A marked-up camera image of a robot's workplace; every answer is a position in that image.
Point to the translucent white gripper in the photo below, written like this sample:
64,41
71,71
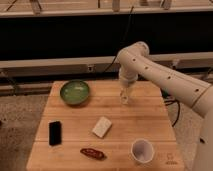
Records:
127,84

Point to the clear plastic bottle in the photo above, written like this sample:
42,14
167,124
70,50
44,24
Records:
124,95

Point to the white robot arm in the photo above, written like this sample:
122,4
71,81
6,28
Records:
194,93

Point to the green bowl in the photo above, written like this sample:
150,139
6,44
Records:
75,92

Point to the wooden table board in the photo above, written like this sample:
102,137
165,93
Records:
144,117

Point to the white paper cup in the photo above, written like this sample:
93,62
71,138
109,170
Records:
142,151

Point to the black rectangular block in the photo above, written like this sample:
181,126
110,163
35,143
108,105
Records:
55,135

